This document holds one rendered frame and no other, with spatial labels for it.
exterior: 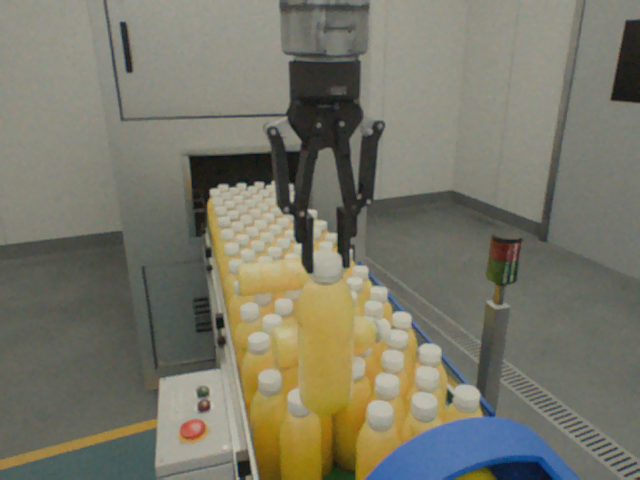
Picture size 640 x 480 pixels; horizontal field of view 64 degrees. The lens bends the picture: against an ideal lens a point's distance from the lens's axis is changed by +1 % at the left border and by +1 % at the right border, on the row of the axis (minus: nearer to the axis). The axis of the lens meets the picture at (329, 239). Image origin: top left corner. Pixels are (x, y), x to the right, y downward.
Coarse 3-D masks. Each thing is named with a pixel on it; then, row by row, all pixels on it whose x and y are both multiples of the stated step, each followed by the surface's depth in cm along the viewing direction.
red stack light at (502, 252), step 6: (492, 240) 104; (492, 246) 104; (498, 246) 103; (504, 246) 102; (510, 246) 102; (516, 246) 102; (522, 246) 104; (492, 252) 104; (498, 252) 103; (504, 252) 102; (510, 252) 102; (516, 252) 102; (492, 258) 105; (498, 258) 103; (504, 258) 103; (510, 258) 103; (516, 258) 103
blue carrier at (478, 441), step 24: (432, 432) 54; (456, 432) 53; (480, 432) 53; (504, 432) 54; (528, 432) 56; (408, 456) 53; (432, 456) 51; (456, 456) 51; (480, 456) 50; (504, 456) 50; (528, 456) 51; (552, 456) 53
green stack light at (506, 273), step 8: (488, 256) 106; (488, 264) 106; (496, 264) 104; (504, 264) 103; (512, 264) 103; (488, 272) 106; (496, 272) 105; (504, 272) 104; (512, 272) 104; (496, 280) 105; (504, 280) 104; (512, 280) 105
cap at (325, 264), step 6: (318, 252) 62; (324, 252) 62; (330, 252) 62; (318, 258) 60; (324, 258) 60; (330, 258) 60; (336, 258) 60; (318, 264) 59; (324, 264) 59; (330, 264) 59; (336, 264) 59; (318, 270) 59; (324, 270) 59; (330, 270) 59; (336, 270) 59; (318, 276) 59; (324, 276) 59; (330, 276) 59
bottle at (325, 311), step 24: (312, 288) 60; (336, 288) 60; (312, 312) 60; (336, 312) 60; (312, 336) 61; (336, 336) 61; (312, 360) 62; (336, 360) 62; (312, 384) 63; (336, 384) 63; (312, 408) 65; (336, 408) 65
